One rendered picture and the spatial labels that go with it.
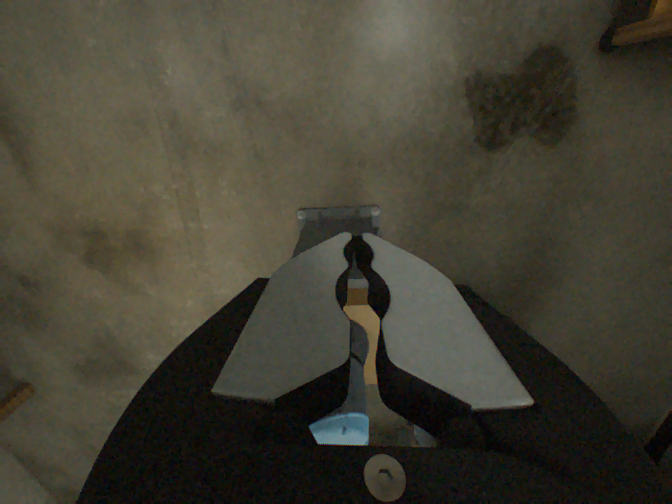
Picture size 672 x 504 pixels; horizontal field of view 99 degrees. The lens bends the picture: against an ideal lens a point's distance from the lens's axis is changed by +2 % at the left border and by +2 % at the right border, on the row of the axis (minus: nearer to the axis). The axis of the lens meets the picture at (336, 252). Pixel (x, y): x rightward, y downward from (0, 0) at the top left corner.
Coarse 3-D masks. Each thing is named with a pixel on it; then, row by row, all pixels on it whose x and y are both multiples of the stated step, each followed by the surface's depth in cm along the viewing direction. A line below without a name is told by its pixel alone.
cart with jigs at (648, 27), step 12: (660, 0) 77; (648, 12) 80; (660, 12) 79; (636, 24) 83; (648, 24) 79; (660, 24) 76; (612, 36) 91; (624, 36) 86; (636, 36) 83; (648, 36) 79; (660, 36) 79; (600, 48) 96; (612, 48) 92
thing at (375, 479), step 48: (288, 432) 5; (480, 432) 5; (192, 480) 4; (240, 480) 4; (288, 480) 4; (336, 480) 4; (384, 480) 4; (432, 480) 4; (480, 480) 4; (528, 480) 4
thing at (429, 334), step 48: (384, 240) 11; (384, 288) 9; (432, 288) 9; (384, 336) 7; (432, 336) 7; (480, 336) 7; (384, 384) 7; (432, 384) 6; (480, 384) 6; (432, 432) 6
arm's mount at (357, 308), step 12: (348, 288) 79; (360, 288) 78; (348, 300) 74; (360, 300) 73; (348, 312) 73; (360, 312) 73; (372, 312) 73; (360, 324) 75; (372, 324) 75; (372, 336) 77; (372, 348) 79; (372, 360) 82; (372, 372) 84
